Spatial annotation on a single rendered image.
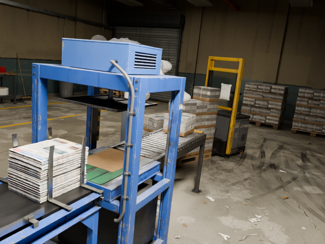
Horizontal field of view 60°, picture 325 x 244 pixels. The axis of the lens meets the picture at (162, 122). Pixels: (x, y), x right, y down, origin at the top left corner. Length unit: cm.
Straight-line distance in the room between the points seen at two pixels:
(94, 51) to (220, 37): 938
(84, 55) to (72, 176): 84
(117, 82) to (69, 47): 57
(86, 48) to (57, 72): 26
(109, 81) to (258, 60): 926
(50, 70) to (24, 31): 838
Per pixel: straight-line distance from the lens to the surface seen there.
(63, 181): 188
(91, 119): 276
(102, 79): 186
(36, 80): 231
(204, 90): 501
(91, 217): 191
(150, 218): 249
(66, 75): 207
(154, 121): 416
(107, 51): 198
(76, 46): 217
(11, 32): 1028
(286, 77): 1068
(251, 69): 1084
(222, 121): 562
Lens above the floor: 165
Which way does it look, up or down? 12 degrees down
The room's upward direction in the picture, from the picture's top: 6 degrees clockwise
